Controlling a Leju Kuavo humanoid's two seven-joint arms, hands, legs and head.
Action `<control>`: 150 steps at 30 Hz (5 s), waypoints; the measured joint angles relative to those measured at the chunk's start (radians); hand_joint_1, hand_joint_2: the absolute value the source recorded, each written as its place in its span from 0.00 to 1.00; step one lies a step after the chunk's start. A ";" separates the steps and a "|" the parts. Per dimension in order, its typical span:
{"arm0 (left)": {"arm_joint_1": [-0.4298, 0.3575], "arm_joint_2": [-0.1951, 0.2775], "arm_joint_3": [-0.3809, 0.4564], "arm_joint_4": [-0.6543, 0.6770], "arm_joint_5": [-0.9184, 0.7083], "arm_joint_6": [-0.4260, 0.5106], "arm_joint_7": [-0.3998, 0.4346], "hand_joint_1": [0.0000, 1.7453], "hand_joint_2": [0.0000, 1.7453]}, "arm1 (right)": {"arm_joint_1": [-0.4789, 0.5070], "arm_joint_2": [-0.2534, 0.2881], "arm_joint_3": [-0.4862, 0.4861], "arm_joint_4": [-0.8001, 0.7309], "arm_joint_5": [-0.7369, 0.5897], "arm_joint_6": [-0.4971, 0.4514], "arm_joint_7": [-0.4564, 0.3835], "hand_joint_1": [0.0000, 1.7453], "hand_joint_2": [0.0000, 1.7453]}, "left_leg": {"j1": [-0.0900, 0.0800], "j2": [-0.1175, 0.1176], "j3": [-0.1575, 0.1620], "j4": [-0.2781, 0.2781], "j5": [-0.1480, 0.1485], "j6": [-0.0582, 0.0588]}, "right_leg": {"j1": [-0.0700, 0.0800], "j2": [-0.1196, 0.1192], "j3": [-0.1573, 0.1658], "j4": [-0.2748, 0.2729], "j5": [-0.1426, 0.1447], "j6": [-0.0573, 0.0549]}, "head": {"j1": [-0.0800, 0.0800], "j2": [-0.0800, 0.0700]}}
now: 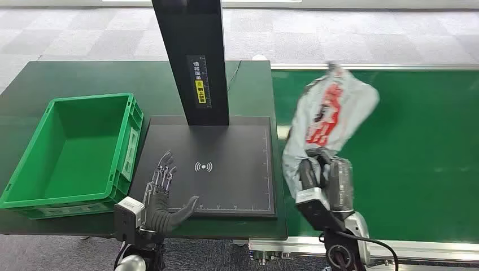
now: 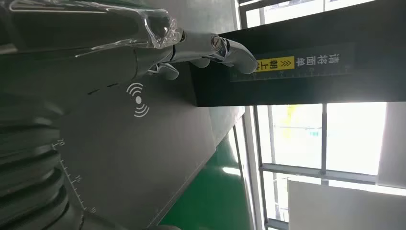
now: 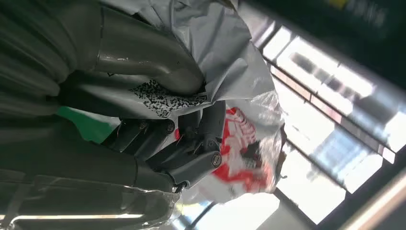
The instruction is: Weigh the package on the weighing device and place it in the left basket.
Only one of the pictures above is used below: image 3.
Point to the green conveyor belt, silver frame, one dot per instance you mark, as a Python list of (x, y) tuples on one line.
[(88, 127)]

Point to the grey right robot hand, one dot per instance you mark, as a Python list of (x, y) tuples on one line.
[(149, 54)]

